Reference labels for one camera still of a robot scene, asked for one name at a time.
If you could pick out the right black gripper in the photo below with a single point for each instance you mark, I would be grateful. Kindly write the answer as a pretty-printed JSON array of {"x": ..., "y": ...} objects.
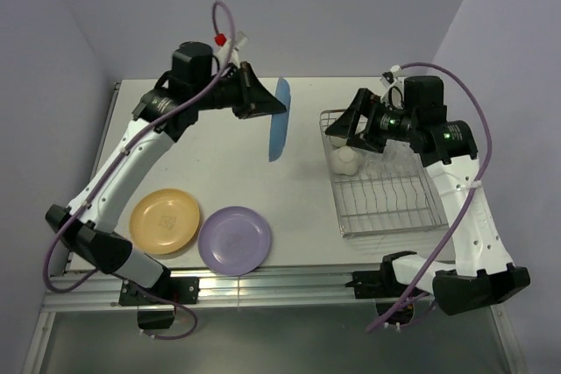
[{"x": 346, "y": 124}]

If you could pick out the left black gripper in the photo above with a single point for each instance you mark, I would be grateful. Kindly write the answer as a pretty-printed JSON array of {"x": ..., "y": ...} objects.
[{"x": 259, "y": 102}]

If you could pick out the brown white ceramic cup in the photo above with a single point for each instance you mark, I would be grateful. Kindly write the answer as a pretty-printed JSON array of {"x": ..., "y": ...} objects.
[{"x": 338, "y": 142}]

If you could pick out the flower patterned small dish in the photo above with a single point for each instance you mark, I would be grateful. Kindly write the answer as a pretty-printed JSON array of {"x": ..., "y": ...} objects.
[{"x": 345, "y": 161}]

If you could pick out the blue plastic plate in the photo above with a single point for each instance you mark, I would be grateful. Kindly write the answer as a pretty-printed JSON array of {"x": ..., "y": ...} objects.
[{"x": 279, "y": 122}]

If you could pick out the large clear glass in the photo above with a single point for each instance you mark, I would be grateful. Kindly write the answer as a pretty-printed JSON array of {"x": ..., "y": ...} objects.
[{"x": 398, "y": 154}]

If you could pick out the purple plastic plate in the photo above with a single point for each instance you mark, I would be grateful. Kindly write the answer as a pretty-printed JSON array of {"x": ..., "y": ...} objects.
[{"x": 234, "y": 241}]

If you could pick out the orange plastic plate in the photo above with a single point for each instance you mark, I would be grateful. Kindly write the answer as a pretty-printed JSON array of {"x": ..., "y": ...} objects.
[{"x": 164, "y": 221}]

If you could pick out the small clear glass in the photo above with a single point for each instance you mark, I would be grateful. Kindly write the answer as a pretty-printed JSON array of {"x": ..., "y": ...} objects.
[{"x": 374, "y": 164}]

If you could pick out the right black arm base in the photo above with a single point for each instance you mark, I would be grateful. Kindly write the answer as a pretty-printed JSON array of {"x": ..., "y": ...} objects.
[{"x": 371, "y": 285}]

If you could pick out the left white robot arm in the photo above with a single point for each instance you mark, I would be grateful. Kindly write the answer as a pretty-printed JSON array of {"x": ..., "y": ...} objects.
[{"x": 199, "y": 79}]

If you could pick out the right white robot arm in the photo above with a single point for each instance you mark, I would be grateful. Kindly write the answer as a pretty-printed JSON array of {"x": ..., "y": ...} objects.
[{"x": 483, "y": 274}]

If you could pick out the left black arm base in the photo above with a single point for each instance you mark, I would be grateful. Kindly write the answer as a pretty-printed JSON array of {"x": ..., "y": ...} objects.
[{"x": 162, "y": 305}]

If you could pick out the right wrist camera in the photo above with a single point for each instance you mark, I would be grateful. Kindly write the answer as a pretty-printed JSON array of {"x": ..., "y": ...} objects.
[{"x": 392, "y": 81}]

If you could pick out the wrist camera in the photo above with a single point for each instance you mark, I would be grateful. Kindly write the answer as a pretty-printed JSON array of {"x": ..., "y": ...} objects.
[
  {"x": 228, "y": 49},
  {"x": 392, "y": 81}
]

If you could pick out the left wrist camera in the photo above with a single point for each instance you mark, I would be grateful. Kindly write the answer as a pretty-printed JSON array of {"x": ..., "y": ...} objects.
[{"x": 228, "y": 49}]

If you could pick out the metal wire dish rack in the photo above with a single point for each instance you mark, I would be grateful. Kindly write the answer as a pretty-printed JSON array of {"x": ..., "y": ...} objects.
[{"x": 400, "y": 199}]

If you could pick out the aluminium mounting rail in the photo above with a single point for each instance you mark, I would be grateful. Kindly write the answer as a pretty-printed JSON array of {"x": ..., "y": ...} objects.
[{"x": 267, "y": 287}]

